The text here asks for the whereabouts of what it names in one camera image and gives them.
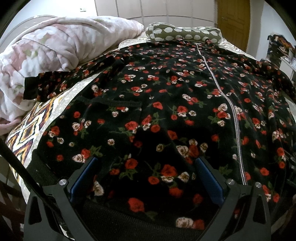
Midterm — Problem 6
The olive pillow with white dots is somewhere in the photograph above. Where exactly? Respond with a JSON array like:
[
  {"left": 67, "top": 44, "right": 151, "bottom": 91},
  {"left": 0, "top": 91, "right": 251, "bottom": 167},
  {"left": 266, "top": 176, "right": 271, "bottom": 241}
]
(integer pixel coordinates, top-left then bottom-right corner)
[{"left": 145, "top": 22, "right": 222, "bottom": 44}]

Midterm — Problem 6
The grey curved headboard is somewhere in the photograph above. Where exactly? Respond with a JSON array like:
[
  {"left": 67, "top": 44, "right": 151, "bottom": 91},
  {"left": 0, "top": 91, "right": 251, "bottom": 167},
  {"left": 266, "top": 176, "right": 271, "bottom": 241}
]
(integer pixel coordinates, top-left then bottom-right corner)
[{"left": 1, "top": 15, "right": 56, "bottom": 53}]

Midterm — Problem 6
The cluttered white shelf unit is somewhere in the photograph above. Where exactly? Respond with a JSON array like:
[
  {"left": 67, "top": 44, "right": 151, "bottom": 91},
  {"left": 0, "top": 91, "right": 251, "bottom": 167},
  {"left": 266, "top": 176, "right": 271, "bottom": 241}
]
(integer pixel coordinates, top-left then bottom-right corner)
[{"left": 266, "top": 34, "right": 295, "bottom": 84}]

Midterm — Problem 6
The white panelled wardrobe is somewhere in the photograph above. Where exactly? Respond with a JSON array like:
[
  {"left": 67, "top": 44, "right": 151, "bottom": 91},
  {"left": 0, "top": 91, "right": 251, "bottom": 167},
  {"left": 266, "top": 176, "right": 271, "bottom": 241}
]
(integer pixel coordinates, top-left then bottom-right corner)
[{"left": 95, "top": 0, "right": 217, "bottom": 27}]

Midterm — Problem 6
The brown wooden door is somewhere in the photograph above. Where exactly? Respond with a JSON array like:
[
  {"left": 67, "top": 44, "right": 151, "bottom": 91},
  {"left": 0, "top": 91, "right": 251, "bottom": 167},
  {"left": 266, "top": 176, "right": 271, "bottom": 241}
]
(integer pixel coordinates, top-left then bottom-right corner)
[{"left": 217, "top": 0, "right": 250, "bottom": 51}]

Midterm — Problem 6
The black floral zip-up garment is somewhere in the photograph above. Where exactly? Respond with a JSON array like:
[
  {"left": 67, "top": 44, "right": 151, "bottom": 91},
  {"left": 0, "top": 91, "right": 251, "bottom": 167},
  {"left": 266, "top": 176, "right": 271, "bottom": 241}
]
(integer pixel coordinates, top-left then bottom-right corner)
[{"left": 25, "top": 41, "right": 295, "bottom": 240}]

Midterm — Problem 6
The pink floral folded comforter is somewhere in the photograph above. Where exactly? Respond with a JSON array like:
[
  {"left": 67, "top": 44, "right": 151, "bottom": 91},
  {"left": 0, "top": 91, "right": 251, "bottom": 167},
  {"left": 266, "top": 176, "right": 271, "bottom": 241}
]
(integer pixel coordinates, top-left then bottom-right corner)
[{"left": 1, "top": 16, "right": 144, "bottom": 135}]

